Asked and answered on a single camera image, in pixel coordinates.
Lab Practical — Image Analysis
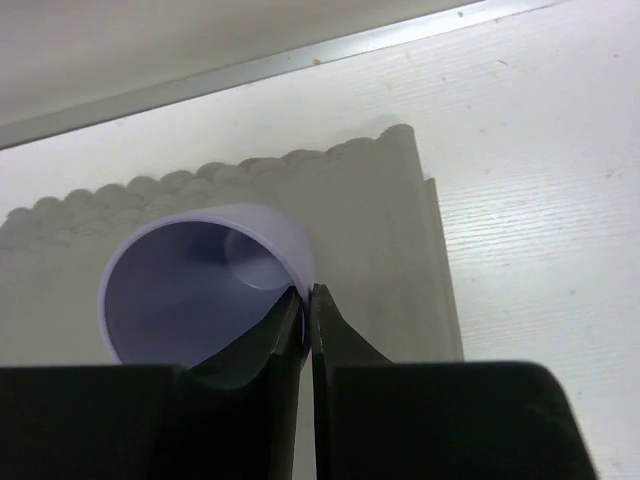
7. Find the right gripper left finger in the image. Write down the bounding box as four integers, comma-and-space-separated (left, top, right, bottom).
1, 289, 303, 479

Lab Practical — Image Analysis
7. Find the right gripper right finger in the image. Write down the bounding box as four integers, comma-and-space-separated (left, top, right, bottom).
309, 284, 596, 479

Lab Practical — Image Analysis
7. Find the purple plastic cup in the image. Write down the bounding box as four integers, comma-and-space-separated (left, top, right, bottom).
97, 203, 316, 367

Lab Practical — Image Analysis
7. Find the grey cloth placemat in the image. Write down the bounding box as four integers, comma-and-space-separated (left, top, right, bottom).
1, 125, 464, 366

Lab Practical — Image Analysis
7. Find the back aluminium frame rail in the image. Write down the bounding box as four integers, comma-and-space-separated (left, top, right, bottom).
1, 0, 555, 150

